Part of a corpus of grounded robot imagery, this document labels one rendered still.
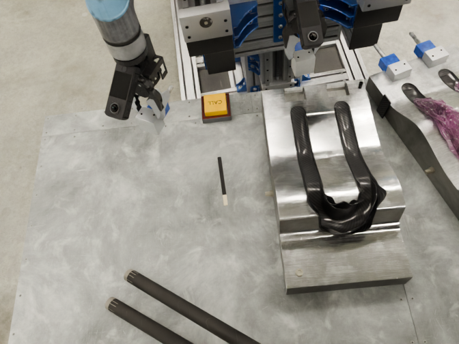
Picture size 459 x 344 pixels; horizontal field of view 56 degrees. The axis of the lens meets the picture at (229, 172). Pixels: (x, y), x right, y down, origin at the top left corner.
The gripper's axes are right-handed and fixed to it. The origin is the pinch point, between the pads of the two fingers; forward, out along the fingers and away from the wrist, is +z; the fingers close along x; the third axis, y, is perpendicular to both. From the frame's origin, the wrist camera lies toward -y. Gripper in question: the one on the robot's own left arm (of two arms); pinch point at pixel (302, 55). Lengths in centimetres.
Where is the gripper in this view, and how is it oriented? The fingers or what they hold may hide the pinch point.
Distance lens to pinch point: 111.8
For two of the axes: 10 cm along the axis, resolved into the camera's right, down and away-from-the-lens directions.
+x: -9.7, 2.3, -0.2
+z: 0.9, 4.6, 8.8
